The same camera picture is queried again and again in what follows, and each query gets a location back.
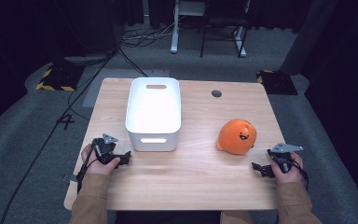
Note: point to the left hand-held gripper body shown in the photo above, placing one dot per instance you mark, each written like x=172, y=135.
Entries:
x=105, y=154

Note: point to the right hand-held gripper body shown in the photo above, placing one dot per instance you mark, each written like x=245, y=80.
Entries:
x=283, y=157

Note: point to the orange smiling plush toy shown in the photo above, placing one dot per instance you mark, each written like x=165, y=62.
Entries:
x=234, y=137

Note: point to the white plastic storage bin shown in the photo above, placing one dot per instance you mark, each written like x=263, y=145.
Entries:
x=153, y=115

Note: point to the person's left hand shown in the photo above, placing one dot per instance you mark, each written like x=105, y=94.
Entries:
x=98, y=166

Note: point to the person's right hand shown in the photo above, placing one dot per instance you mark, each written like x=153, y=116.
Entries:
x=287, y=177

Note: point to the white desk leg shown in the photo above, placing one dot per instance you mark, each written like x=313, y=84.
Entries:
x=241, y=42
x=175, y=34

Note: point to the black yellow striped base plate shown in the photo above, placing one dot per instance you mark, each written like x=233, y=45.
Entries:
x=276, y=82
x=60, y=77

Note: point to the grey slanted post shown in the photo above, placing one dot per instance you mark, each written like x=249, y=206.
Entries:
x=307, y=37

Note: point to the black metal chair frame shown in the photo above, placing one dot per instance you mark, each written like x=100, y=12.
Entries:
x=225, y=20

